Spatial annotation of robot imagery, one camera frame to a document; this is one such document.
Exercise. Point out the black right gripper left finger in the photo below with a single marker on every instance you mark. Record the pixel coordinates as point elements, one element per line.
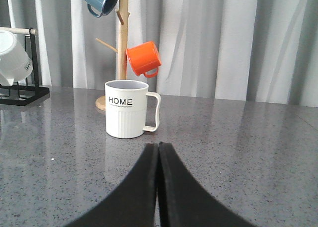
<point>132,203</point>

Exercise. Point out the white ribbed hanging mug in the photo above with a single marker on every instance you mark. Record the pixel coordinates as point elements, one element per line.
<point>15,64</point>

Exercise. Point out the grey curtain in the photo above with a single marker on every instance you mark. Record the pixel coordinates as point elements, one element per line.
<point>255,50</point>

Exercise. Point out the wooden mug tree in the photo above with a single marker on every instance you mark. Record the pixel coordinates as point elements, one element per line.
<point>122,14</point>

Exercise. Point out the white HOME mug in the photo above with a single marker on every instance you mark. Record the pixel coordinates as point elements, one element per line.
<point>126,108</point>

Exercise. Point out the black wire mug rack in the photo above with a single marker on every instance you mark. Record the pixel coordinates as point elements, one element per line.
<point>24,92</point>

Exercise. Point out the orange enamel mug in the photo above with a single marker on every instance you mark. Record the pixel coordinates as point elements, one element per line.
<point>144,59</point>

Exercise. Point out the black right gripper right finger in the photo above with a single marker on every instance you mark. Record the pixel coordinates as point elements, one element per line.
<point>183,202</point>

